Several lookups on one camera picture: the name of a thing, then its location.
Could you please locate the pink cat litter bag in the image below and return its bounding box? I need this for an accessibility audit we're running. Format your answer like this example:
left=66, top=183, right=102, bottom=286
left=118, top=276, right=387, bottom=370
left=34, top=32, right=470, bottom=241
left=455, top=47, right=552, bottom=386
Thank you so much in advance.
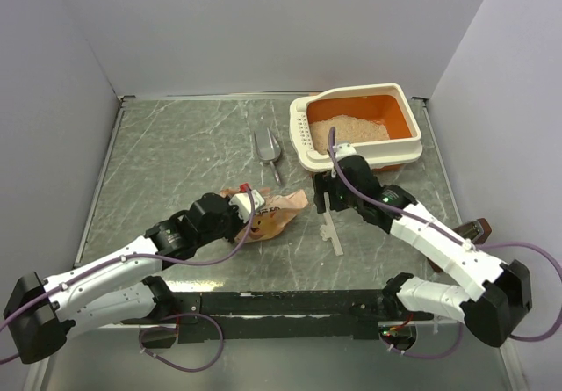
left=246, top=188, right=308, bottom=243

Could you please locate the clear plastic bag clip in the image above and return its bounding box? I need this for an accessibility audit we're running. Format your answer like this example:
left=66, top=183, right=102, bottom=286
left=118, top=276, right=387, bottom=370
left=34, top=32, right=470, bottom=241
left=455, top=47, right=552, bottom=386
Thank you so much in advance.
left=320, top=211, right=344, bottom=257

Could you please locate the metal litter scoop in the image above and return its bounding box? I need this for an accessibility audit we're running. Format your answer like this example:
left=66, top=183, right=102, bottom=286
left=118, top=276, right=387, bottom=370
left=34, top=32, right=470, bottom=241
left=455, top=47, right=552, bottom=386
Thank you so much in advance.
left=254, top=127, right=283, bottom=185

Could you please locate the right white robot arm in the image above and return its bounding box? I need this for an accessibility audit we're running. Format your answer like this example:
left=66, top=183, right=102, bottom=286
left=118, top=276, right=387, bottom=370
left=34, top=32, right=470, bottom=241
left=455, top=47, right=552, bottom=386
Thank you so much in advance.
left=313, top=155, right=532, bottom=347

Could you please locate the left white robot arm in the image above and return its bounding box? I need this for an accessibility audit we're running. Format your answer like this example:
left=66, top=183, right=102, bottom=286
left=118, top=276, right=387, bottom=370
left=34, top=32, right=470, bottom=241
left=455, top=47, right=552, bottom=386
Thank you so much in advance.
left=1, top=191, right=264, bottom=365

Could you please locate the cream orange litter box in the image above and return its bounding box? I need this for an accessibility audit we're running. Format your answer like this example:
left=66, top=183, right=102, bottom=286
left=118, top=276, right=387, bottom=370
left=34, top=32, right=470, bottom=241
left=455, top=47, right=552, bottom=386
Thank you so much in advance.
left=289, top=83, right=422, bottom=172

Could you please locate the brown dustpan brush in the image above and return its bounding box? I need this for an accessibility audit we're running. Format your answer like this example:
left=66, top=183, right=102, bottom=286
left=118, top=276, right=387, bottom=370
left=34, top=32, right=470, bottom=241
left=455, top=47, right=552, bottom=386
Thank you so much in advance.
left=452, top=218, right=492, bottom=245

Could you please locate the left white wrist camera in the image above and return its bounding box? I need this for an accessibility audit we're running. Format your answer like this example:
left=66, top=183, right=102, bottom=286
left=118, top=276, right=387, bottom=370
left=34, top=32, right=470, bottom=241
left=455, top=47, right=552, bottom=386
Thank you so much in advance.
left=229, top=184, right=265, bottom=223

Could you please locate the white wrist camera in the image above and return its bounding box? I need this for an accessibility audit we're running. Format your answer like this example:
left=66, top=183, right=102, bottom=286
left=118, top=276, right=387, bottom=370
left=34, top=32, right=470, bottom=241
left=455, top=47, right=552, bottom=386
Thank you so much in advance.
left=332, top=142, right=357, bottom=161
left=229, top=184, right=265, bottom=223

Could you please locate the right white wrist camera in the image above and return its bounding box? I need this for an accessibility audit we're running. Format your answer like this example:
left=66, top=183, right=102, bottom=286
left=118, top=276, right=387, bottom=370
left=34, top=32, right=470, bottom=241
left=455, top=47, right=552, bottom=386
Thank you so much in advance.
left=332, top=142, right=357, bottom=161

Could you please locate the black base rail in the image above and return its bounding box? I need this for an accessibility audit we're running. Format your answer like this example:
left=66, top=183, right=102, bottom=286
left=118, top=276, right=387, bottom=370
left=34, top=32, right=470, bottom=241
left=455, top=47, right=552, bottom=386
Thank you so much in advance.
left=133, top=289, right=433, bottom=344

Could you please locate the aluminium frame rail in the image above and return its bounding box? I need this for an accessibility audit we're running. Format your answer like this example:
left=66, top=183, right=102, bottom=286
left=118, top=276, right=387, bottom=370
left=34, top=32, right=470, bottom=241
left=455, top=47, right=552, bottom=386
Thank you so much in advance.
left=42, top=287, right=508, bottom=335

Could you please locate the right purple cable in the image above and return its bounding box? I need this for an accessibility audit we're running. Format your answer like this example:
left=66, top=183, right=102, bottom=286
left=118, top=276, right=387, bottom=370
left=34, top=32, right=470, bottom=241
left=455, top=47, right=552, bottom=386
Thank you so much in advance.
left=327, top=127, right=562, bottom=359

